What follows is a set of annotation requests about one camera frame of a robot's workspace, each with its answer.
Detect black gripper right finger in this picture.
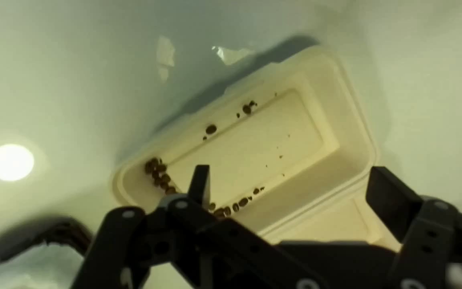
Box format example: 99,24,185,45
365,165,462,289

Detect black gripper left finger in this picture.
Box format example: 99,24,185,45
68,164,328,289

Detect beige takeaway food container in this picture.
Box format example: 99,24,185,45
110,46,380,254

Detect small beige crumpled object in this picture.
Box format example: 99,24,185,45
210,43,256,67

